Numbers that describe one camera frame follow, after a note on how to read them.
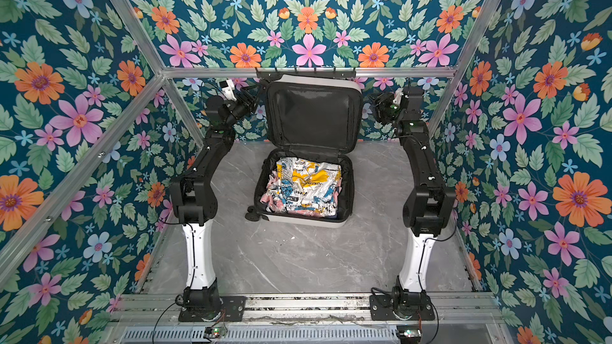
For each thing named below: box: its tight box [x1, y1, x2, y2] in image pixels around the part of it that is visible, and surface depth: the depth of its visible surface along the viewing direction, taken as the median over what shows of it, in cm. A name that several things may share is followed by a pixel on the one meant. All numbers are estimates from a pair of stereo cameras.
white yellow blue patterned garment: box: [259, 157, 343, 218], surface depth 93 cm
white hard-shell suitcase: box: [245, 74, 364, 229], surface depth 92 cm
